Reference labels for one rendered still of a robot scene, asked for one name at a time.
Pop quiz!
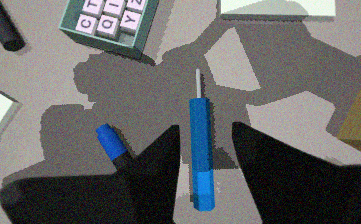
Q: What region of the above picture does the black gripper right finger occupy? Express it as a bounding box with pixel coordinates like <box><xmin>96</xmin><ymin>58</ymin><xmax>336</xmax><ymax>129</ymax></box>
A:
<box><xmin>232</xmin><ymin>122</ymin><xmax>361</xmax><ymax>224</ymax></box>

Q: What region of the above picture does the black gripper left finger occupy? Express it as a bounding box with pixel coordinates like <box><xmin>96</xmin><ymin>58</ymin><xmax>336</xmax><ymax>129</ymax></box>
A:
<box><xmin>0</xmin><ymin>125</ymin><xmax>180</xmax><ymax>224</ymax></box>

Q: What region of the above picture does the blue stylus with metal tip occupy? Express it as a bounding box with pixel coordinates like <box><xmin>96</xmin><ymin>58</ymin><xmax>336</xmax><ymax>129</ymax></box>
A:
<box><xmin>189</xmin><ymin>69</ymin><xmax>215</xmax><ymax>211</ymax></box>

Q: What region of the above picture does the grey keyboard with keys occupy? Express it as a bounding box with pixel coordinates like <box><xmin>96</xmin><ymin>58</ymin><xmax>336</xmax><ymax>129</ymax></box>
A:
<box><xmin>57</xmin><ymin>0</ymin><xmax>159</xmax><ymax>60</ymax></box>

